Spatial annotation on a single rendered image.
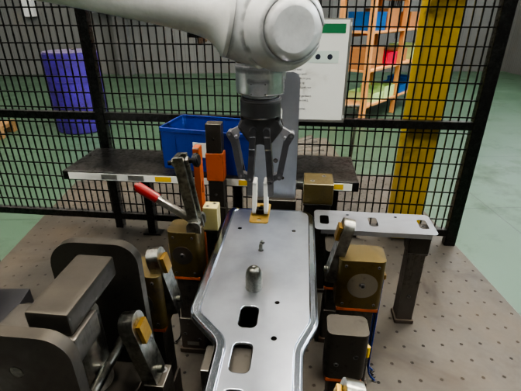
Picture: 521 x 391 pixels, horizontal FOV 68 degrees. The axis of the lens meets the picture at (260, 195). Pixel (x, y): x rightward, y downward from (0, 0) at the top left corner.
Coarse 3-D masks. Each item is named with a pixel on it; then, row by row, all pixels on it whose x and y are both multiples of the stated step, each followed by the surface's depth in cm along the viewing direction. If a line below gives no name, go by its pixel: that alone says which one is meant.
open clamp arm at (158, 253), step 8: (152, 248) 66; (160, 248) 66; (152, 256) 65; (160, 256) 66; (168, 256) 67; (152, 264) 65; (160, 264) 66; (168, 264) 67; (152, 272) 66; (160, 272) 65; (168, 272) 68; (168, 280) 68; (168, 288) 67; (176, 288) 70; (168, 296) 68; (176, 296) 70; (168, 304) 68; (176, 304) 69; (168, 312) 69; (176, 312) 69
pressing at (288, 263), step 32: (224, 224) 94; (256, 224) 95; (288, 224) 95; (224, 256) 82; (256, 256) 82; (288, 256) 82; (224, 288) 73; (288, 288) 73; (192, 320) 67; (224, 320) 65; (288, 320) 65; (224, 352) 59; (256, 352) 59; (288, 352) 59; (224, 384) 54; (256, 384) 54; (288, 384) 54
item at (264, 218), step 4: (260, 204) 84; (268, 204) 84; (260, 208) 81; (268, 208) 82; (256, 212) 80; (260, 212) 80; (268, 212) 81; (252, 216) 79; (256, 216) 79; (260, 216) 79; (264, 216) 79; (268, 216) 79; (252, 220) 77; (256, 220) 77; (260, 220) 77; (264, 220) 77
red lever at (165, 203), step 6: (138, 186) 80; (144, 186) 80; (138, 192) 80; (144, 192) 80; (150, 192) 80; (156, 192) 81; (150, 198) 81; (156, 198) 81; (162, 198) 82; (162, 204) 81; (168, 204) 81; (174, 204) 82; (174, 210) 82; (180, 210) 82; (180, 216) 82; (186, 216) 82
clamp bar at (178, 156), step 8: (184, 152) 78; (176, 160) 75; (184, 160) 77; (192, 160) 76; (200, 160) 78; (176, 168) 76; (184, 168) 76; (176, 176) 77; (184, 176) 77; (192, 176) 80; (184, 184) 77; (192, 184) 80; (184, 192) 78; (192, 192) 81; (184, 200) 79; (192, 200) 79; (192, 208) 80; (200, 208) 83; (192, 216) 81; (200, 216) 84
